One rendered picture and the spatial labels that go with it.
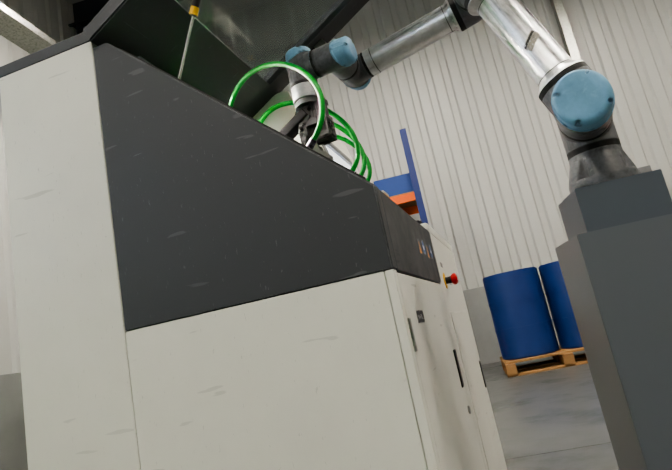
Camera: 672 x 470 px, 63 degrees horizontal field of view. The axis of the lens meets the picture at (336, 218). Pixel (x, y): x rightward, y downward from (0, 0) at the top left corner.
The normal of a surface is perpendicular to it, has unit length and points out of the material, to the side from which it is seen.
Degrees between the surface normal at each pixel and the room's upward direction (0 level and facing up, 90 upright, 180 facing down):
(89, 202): 90
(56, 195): 90
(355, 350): 90
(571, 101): 97
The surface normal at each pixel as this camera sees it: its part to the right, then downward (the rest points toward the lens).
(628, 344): -0.19, -0.18
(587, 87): -0.37, 0.00
